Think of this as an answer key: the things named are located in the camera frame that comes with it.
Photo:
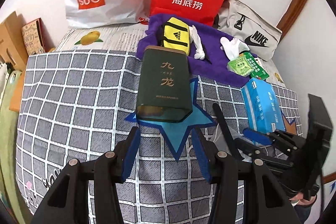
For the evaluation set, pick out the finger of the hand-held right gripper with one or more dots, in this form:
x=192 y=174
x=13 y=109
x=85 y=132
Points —
x=225 y=127
x=256 y=136

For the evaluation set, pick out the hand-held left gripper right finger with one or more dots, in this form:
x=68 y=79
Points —
x=200 y=153

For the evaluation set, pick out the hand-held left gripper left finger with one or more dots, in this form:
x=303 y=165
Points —
x=131 y=153

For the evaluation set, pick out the blue tissue pack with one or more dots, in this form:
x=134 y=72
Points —
x=262 y=103

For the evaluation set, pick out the dark green tin box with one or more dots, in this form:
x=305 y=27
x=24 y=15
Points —
x=155 y=98

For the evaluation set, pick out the green tissue pack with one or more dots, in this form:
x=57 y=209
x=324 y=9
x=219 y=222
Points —
x=240 y=66

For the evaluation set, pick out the green snack packet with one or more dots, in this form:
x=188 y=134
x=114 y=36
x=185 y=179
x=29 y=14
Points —
x=260 y=69

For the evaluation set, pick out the white tissue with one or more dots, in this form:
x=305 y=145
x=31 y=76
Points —
x=197 y=40

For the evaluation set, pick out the yellow small bag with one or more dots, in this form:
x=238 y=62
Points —
x=170 y=29

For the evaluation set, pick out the person's right hand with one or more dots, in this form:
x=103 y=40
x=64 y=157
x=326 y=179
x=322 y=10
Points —
x=304 y=201

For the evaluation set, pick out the grey checked quilt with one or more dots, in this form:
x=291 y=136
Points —
x=78 y=108

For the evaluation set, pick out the purple towel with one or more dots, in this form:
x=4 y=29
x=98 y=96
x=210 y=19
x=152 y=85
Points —
x=212 y=40

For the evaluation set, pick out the beige waist bag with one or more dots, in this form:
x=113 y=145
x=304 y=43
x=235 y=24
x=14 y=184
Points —
x=231 y=11

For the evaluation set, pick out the white printed bed sheet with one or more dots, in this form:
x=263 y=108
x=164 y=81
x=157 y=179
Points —
x=118 y=37

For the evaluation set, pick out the pale green cloth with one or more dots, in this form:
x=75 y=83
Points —
x=8 y=134

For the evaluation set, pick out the orange wooden board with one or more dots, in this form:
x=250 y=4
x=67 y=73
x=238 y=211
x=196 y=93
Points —
x=18 y=92

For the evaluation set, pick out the patterned brown box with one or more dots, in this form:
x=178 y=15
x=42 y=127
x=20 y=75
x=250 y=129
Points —
x=32 y=37

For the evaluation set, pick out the brown cardboard box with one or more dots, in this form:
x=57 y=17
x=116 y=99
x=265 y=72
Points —
x=13 y=35

